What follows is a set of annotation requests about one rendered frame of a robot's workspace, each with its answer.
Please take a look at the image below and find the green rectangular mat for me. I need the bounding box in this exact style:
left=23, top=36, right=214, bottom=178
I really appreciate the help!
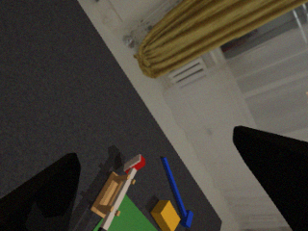
left=92, top=195, right=158, bottom=231

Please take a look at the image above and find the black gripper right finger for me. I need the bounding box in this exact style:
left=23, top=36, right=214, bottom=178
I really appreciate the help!
left=234, top=126, right=308, bottom=231

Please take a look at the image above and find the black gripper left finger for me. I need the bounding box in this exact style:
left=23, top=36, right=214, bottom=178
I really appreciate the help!
left=0, top=153, right=81, bottom=231

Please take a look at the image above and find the yellow rectangular block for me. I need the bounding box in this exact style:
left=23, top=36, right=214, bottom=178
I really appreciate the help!
left=150, top=200, right=181, bottom=231

